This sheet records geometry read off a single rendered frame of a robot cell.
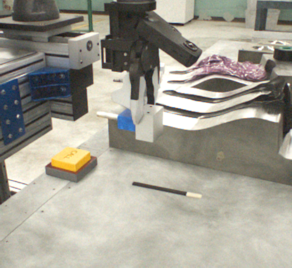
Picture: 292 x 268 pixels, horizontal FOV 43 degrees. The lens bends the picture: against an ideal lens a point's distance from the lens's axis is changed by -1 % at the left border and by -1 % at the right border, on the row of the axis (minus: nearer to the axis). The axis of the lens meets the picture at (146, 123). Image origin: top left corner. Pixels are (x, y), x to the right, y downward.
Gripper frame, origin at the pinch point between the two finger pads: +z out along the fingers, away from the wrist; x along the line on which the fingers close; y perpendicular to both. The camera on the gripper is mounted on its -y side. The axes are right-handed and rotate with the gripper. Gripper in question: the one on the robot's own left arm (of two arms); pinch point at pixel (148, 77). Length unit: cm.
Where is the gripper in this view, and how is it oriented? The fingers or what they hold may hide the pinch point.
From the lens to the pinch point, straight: 101.0
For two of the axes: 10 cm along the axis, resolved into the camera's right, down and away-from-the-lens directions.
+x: -4.1, 3.7, -8.3
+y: -9.1, -1.7, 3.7
